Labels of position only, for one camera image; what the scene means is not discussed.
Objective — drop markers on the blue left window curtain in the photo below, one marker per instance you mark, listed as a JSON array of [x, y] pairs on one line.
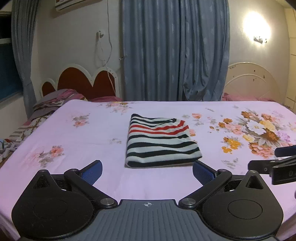
[[23, 20]]

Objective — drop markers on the pink pillow pile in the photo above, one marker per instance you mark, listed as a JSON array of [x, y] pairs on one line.
[[57, 98]]

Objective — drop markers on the red heart-shaped headboard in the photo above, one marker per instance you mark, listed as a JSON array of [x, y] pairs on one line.
[[103, 82]]

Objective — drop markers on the window with white frame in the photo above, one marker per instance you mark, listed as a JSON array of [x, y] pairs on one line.
[[10, 80]]

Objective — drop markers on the striped knit sweater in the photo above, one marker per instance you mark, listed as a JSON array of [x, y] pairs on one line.
[[159, 142]]

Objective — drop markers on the wall lamp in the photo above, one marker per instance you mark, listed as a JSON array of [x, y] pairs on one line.
[[256, 28]]

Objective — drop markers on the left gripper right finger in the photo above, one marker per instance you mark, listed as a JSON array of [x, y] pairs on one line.
[[212, 181]]

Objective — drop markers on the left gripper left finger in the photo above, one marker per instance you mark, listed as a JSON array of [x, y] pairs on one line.
[[83, 181]]

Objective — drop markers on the pink pillow at right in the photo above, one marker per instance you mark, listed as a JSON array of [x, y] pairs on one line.
[[232, 97]]

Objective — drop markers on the white air conditioner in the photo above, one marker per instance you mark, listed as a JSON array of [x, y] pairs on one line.
[[61, 5]]

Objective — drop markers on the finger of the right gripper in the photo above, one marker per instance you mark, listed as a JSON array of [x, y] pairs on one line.
[[261, 166], [285, 151]]

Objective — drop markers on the pink floral bed sheet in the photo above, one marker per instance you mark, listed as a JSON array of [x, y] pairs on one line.
[[229, 135]]

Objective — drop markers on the blue centre curtain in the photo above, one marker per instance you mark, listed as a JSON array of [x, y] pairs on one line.
[[175, 50]]

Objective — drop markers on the cream arched headboard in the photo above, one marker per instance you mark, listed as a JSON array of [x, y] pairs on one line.
[[246, 79]]

